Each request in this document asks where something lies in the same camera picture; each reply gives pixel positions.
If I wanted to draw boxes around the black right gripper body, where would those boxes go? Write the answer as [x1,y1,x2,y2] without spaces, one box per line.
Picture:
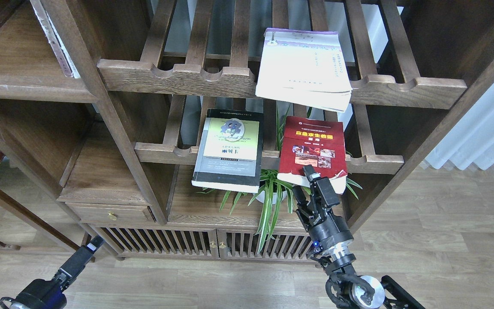
[297,202,353,258]

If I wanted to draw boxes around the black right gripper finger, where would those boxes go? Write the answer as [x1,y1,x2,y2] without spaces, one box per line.
[303,166,340,209]
[292,185,314,213]

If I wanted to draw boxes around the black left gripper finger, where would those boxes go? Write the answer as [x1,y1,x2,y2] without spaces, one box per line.
[58,236,105,279]

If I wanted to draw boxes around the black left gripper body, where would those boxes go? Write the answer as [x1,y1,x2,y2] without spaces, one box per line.
[0,276,74,309]

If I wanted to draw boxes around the red book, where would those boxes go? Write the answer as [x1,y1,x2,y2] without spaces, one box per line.
[277,116,347,195]

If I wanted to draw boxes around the grey and green book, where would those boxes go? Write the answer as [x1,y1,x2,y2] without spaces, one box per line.
[191,108,263,193]

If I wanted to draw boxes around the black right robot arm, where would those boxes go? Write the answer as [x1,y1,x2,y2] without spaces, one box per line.
[293,166,422,309]

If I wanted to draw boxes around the green spider plant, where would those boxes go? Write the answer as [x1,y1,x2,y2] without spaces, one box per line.
[200,105,363,254]

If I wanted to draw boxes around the white plant pot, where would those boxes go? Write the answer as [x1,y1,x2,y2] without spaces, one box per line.
[256,185,288,205]

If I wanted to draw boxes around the brass drawer knob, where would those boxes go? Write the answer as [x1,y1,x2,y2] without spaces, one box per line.
[108,211,117,221]

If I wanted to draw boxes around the white and purple book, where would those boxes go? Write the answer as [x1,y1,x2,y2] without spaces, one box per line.
[255,28,352,113]

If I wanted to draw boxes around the dark wooden bookshelf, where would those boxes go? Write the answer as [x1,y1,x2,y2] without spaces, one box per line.
[0,0,494,261]

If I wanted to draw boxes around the white curtain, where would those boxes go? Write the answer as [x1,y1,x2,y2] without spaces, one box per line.
[424,84,494,170]

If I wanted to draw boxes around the white standing book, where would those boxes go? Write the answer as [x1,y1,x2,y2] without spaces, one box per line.
[30,0,81,79]

